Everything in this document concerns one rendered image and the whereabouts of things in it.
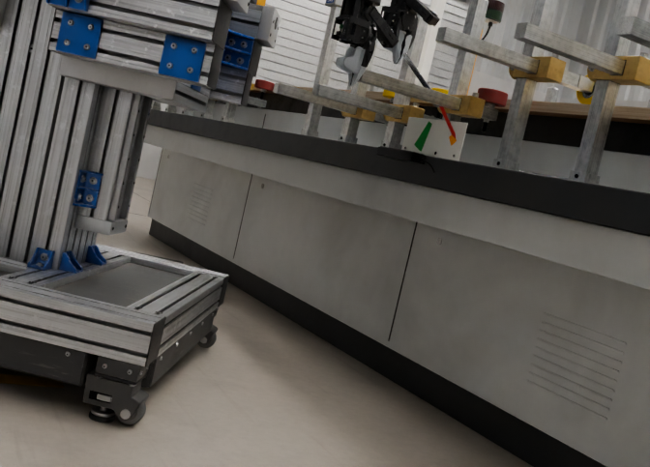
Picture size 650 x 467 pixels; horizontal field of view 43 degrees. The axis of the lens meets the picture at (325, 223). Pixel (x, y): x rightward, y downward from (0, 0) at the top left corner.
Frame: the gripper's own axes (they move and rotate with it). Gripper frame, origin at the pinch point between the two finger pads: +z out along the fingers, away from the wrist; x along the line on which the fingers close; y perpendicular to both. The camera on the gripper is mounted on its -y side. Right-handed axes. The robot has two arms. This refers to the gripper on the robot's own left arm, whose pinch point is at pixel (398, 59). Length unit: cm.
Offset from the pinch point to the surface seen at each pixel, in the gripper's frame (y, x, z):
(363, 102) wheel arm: 3.0, 7.3, 14.2
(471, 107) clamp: -28.8, 3.3, 10.7
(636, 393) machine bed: -85, 1, 66
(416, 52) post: 1.1, -9.0, -4.2
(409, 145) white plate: -8.3, -3.0, 22.7
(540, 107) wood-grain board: -40.5, -10.2, 6.4
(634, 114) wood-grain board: -69, 0, 6
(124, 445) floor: -20, 84, 95
